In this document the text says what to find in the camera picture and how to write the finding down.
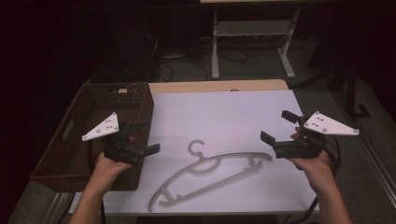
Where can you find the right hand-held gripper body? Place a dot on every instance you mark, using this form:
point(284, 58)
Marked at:
point(299, 150)

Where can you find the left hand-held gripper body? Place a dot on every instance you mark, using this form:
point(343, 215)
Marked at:
point(124, 151)

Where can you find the brown wicker basket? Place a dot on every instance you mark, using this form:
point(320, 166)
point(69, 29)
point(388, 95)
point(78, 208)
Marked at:
point(77, 149)

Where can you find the grey plastic clothes hanger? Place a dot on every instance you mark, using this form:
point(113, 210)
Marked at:
point(214, 183)

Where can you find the person's left hand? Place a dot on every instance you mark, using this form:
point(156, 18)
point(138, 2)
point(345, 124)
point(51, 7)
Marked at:
point(107, 169)

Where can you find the person's right hand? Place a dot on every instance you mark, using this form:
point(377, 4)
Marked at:
point(316, 171)

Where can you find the small beige tag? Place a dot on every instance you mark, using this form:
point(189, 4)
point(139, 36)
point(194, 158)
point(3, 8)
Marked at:
point(122, 90)

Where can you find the black metal stand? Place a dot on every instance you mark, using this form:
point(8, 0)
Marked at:
point(353, 93)

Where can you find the white metal desk frame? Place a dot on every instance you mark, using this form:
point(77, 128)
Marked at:
point(252, 28)

